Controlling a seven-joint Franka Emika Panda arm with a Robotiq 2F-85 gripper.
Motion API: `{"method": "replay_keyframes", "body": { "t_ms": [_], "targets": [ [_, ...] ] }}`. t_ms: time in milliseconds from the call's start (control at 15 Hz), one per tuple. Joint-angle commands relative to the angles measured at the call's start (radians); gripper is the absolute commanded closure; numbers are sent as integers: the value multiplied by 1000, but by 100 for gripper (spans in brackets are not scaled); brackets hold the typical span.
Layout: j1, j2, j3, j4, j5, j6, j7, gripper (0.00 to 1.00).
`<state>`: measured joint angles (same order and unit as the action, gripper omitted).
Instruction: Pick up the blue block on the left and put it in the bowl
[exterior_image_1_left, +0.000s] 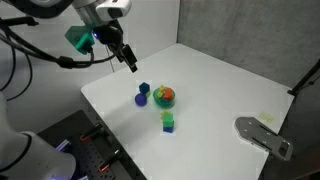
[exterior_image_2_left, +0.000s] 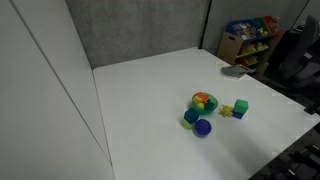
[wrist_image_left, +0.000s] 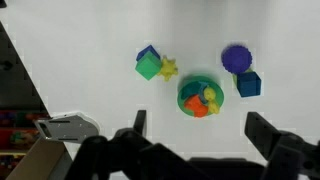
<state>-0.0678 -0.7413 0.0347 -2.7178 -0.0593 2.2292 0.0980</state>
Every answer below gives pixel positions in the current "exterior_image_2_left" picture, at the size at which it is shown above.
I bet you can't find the yellow toy block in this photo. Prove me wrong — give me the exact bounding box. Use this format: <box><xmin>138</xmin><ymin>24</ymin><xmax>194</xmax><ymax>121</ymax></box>
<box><xmin>192</xmin><ymin>96</ymin><xmax>205</xmax><ymax>110</ymax></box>

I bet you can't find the lime green toy block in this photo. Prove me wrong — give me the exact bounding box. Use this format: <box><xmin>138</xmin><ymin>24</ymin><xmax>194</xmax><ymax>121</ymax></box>
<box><xmin>181</xmin><ymin>119</ymin><xmax>195</xmax><ymax>130</ymax></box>

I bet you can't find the yellow small block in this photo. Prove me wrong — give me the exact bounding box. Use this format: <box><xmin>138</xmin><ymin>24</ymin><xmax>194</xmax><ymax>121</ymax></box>
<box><xmin>218</xmin><ymin>104</ymin><xmax>234</xmax><ymax>119</ymax></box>

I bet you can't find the grey metal mounting plate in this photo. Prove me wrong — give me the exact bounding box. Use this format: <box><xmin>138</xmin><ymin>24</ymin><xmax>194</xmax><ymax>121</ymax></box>
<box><xmin>221</xmin><ymin>64</ymin><xmax>250</xmax><ymax>80</ymax></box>

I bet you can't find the toy shelf with colourful bins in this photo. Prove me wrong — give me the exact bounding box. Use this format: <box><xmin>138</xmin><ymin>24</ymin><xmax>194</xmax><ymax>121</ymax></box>
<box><xmin>216</xmin><ymin>15</ymin><xmax>287</xmax><ymax>68</ymax></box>

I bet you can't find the purple spiky ball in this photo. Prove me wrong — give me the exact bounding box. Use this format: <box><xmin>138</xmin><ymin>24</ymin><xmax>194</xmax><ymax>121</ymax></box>
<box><xmin>194</xmin><ymin>118</ymin><xmax>213</xmax><ymax>137</ymax></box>

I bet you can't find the orange toy block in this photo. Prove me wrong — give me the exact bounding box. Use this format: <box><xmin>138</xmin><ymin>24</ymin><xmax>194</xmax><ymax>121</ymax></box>
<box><xmin>194</xmin><ymin>92</ymin><xmax>210</xmax><ymax>104</ymax></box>

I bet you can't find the blue toy block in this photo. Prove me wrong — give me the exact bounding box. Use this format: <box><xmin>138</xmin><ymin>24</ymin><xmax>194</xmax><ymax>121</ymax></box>
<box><xmin>183</xmin><ymin>108</ymin><xmax>200</xmax><ymax>125</ymax></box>
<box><xmin>231</xmin><ymin>111</ymin><xmax>245</xmax><ymax>120</ymax></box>

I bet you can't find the black office chair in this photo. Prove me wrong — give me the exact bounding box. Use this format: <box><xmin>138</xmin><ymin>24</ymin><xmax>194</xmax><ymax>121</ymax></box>
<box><xmin>278</xmin><ymin>14</ymin><xmax>320</xmax><ymax>89</ymax></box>

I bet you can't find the black divider pole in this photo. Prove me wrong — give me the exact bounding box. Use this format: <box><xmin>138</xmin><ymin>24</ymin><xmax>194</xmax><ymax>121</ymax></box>
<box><xmin>198</xmin><ymin>0</ymin><xmax>213</xmax><ymax>50</ymax></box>

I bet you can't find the green plastic bowl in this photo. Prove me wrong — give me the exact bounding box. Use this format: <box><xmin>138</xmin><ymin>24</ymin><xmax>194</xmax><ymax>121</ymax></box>
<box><xmin>191</xmin><ymin>91</ymin><xmax>219</xmax><ymax>116</ymax></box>

